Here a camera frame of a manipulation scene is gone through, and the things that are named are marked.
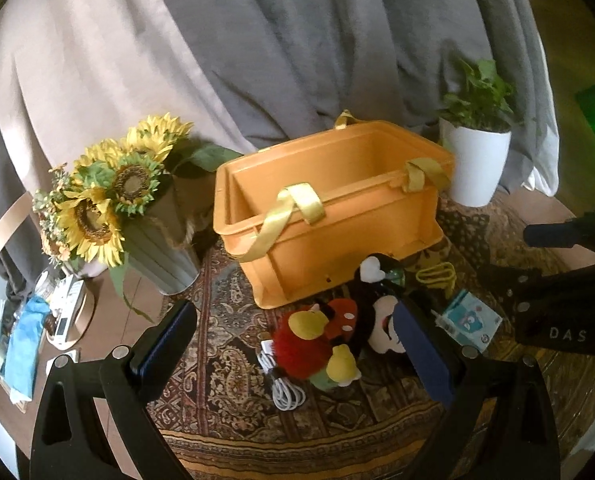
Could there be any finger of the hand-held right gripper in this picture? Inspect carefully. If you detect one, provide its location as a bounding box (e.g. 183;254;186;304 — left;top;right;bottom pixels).
480;265;545;306
523;210;595;261

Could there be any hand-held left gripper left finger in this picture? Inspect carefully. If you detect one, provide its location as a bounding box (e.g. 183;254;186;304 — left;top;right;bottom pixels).
30;300;198;480

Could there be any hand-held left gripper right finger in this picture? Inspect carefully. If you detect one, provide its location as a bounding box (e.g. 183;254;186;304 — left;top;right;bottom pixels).
392;302;563;480

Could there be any black mouse plush toy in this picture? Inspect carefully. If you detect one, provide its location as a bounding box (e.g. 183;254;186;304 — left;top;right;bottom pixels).
288;255;413;386

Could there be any blue white tissue packet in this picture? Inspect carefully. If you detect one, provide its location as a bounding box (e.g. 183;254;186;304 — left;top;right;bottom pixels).
432;289;503;353

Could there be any yellow cord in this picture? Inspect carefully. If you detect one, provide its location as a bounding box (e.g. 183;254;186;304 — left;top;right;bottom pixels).
415;262;455;291

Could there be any red fluffy plush toy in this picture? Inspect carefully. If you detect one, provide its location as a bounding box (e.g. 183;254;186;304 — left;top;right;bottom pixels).
270;330;343;393

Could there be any white cable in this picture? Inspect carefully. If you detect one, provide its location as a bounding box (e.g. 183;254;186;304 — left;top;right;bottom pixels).
258;340;308;411

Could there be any orange plastic crate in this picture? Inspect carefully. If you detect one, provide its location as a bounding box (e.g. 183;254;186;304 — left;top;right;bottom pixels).
212;110;455;311

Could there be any white curtain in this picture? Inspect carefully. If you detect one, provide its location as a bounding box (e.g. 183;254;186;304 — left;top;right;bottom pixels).
520;40;561;198

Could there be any round wooden tray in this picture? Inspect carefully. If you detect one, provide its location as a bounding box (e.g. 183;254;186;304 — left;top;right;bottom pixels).
42;275;96;351

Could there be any grey-green ribbed vase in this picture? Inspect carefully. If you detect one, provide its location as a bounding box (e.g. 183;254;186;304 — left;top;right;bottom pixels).
122;180;201;296

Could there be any patterned rug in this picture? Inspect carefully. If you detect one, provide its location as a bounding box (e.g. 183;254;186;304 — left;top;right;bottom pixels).
145;190;595;480

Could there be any white device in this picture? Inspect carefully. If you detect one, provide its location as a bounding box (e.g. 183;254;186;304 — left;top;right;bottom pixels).
52;280;86;336

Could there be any white plant pot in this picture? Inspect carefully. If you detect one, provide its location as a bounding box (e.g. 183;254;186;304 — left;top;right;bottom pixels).
438;117;512;208

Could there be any blue cloth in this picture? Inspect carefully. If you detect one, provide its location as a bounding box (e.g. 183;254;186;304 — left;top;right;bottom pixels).
5;295;51;401

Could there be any artificial sunflower bouquet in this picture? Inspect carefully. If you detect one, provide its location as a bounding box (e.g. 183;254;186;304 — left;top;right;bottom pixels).
32;114;243;323

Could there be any green leafy plant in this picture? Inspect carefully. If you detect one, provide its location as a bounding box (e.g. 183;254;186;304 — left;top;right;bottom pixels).
437;58;523;133

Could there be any wooden chair back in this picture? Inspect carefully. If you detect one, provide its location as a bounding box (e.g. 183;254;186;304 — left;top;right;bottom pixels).
0;192;36;266

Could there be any narrow grey curtain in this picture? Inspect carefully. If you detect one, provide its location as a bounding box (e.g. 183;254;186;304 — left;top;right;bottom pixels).
0;75;43;286

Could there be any beige curtain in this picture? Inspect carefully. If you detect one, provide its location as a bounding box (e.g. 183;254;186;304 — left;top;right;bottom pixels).
0;0;258;281

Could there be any wide grey curtain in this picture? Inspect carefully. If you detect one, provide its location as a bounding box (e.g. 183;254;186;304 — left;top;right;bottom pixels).
142;0;548;196

